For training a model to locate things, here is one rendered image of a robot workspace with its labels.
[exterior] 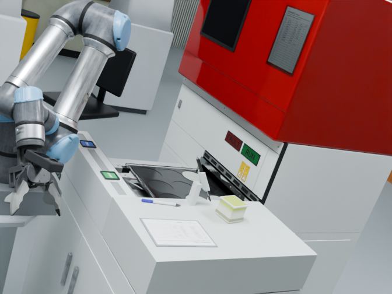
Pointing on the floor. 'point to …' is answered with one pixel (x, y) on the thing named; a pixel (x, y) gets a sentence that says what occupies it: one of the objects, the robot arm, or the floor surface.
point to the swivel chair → (116, 85)
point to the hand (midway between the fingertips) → (38, 216)
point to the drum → (32, 18)
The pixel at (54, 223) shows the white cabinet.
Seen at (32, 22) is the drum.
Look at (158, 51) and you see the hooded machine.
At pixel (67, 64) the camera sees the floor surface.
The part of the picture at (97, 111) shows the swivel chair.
